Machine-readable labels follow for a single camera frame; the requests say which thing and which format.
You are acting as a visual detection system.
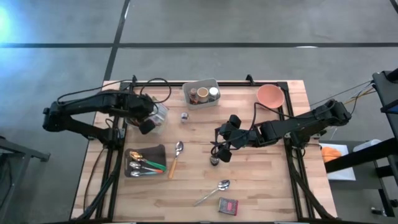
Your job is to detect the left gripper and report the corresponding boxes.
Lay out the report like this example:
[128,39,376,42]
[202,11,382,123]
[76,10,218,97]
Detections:
[124,95,156,135]

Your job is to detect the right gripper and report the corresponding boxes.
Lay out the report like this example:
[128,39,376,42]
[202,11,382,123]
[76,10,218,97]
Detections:
[215,124,259,164]

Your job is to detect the green ramen packet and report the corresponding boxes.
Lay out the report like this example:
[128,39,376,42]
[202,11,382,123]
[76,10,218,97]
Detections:
[127,104,169,128]

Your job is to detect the dark brown tray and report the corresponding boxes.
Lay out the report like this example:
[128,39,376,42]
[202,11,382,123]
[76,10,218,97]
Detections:
[124,144,168,178]

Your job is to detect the gold spoon green handle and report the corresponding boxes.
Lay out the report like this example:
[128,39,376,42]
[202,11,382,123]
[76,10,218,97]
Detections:
[129,151,167,171]

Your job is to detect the silver spoon light blue handle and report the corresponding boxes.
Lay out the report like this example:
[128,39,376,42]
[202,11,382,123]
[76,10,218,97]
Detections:
[129,169,159,178]

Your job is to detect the brown snack wrapper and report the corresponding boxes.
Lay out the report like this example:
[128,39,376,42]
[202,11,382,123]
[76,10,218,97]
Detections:
[188,88,200,105]

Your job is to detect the white plastic bin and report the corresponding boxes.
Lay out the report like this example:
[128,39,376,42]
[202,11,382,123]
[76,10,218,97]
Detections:
[182,77,221,111]

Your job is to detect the small tan cup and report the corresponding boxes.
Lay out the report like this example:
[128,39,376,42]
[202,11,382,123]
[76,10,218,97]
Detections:
[197,86,210,103]

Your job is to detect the glass jar white lid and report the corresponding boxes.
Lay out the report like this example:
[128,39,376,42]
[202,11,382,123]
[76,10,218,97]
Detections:
[208,86,220,102]

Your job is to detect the all-metal silver spoon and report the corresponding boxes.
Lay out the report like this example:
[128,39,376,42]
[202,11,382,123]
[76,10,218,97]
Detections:
[193,179,231,207]

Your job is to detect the red rectangular tin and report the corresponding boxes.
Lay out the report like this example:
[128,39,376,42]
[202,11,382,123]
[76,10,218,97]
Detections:
[217,197,239,217]

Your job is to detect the peach bowl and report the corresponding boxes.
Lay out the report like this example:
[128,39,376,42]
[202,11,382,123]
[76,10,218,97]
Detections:
[256,83,285,110]

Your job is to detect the orange cloth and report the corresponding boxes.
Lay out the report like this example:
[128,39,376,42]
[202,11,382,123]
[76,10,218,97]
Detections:
[320,146,343,164]

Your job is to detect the white paper sheet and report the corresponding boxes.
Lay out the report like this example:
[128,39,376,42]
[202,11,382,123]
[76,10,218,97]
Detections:
[319,142,357,182]

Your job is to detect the black metal stand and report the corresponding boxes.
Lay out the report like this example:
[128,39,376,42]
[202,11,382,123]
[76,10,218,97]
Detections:
[0,135,52,224]

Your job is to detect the white plastic box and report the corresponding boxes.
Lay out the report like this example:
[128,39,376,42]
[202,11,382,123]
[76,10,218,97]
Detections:
[352,138,382,153]

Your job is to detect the black side stand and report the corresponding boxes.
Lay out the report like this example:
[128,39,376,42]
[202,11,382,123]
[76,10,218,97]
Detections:
[324,67,398,218]

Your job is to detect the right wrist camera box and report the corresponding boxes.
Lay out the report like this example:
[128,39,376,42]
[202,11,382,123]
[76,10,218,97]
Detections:
[228,114,243,129]

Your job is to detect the black left wrist camera cable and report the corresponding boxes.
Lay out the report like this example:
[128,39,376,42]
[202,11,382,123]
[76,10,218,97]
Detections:
[139,77,172,105]

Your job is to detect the black aluminium table frame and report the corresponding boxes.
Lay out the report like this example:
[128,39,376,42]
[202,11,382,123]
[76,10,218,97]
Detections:
[74,74,338,223]

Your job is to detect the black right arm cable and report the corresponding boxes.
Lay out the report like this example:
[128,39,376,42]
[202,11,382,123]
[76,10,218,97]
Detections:
[210,101,296,156]

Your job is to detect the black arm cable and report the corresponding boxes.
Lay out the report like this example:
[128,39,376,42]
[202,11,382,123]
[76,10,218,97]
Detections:
[210,101,296,156]
[57,79,134,103]

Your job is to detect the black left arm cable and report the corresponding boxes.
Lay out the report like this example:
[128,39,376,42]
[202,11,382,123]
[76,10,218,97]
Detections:
[57,79,134,103]

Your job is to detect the brown cable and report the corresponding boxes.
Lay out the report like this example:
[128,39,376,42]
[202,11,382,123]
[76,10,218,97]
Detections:
[82,146,107,214]

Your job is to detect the grey cable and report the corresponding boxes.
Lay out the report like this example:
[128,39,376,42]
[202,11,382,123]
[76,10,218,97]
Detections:
[309,80,374,108]

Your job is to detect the yellow cable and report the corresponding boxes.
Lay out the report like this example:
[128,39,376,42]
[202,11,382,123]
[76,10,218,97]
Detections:
[343,88,377,105]

